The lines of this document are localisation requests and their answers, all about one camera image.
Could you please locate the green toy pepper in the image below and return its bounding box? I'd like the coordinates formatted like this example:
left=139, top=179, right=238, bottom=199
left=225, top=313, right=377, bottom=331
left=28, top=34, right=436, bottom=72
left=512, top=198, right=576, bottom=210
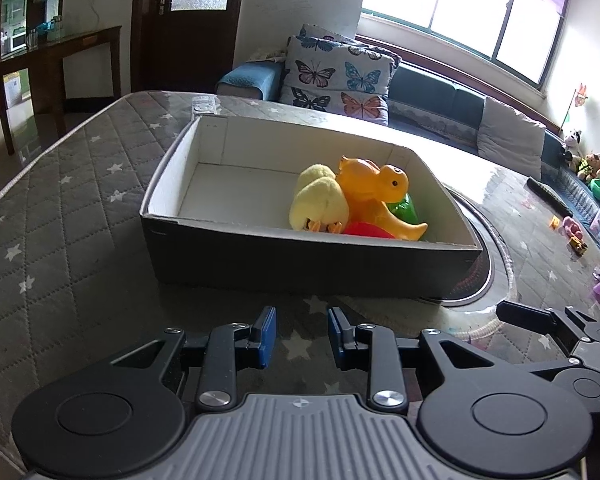
left=387, top=193, right=419, bottom=224

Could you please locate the red toy piece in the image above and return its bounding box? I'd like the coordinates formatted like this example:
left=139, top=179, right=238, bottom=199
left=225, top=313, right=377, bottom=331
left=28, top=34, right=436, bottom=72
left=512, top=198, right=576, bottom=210
left=342, top=221, right=394, bottom=240

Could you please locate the orange rubber duck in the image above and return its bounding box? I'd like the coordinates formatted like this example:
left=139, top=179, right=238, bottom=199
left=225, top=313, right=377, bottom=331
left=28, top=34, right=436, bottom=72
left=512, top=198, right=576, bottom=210
left=336, top=156, right=428, bottom=242

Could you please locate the yellow plush chick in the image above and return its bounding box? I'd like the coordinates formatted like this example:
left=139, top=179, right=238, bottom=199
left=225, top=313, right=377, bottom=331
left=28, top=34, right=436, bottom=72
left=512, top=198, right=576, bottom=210
left=289, top=177, right=349, bottom=234
left=294, top=164, right=336, bottom=195

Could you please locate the small toy truck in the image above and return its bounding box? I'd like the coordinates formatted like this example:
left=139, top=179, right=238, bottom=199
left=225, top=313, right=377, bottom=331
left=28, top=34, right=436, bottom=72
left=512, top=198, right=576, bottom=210
left=569, top=236, right=588, bottom=257

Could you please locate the pink toy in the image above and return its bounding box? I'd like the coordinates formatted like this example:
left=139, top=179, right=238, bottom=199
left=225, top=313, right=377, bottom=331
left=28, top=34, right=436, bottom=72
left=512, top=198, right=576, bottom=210
left=560, top=217, right=583, bottom=240

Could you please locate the grey star quilted mat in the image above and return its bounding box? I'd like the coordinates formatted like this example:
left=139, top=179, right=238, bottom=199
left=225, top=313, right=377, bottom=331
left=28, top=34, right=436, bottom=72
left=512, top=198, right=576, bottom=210
left=0, top=91, right=600, bottom=463

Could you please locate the pile of plush toys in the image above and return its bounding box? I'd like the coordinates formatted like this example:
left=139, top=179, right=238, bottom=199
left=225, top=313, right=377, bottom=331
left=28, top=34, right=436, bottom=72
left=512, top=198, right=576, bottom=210
left=564, top=130, right=600, bottom=185

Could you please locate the white cardboard box dark outside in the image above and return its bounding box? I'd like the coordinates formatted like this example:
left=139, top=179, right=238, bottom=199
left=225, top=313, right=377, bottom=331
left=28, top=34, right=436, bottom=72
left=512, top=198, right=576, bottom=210
left=140, top=115, right=482, bottom=298

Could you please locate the grey white cushion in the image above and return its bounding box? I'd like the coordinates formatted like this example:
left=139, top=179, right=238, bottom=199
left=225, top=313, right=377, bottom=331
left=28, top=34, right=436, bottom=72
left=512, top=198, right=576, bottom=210
left=477, top=96, right=545, bottom=180

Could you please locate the silver remote control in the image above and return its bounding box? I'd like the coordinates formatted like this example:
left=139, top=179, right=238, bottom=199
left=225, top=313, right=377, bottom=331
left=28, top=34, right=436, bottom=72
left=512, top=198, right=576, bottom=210
left=192, top=93, right=220, bottom=116

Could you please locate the blue sofa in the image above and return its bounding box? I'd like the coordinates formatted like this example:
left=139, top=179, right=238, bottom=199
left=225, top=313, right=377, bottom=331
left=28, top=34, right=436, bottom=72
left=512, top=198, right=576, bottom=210
left=214, top=58, right=600, bottom=231

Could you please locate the dark wooden side table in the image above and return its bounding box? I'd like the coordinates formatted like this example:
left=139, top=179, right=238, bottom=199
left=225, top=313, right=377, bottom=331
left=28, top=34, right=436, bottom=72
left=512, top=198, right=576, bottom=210
left=0, top=25, right=122, bottom=155

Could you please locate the butterfly print pillow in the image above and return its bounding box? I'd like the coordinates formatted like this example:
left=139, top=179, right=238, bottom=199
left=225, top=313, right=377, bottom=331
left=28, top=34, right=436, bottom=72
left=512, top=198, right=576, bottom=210
left=279, top=24, right=401, bottom=126

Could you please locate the dark wooden door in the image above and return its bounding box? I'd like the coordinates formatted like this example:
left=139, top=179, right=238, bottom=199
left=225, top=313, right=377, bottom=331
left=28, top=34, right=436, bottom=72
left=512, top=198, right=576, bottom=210
left=130, top=0, right=242, bottom=93

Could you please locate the window with green frame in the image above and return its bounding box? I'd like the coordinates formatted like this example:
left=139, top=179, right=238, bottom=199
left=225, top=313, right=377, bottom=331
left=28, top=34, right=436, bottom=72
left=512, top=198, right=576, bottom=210
left=362, top=0, right=569, bottom=89

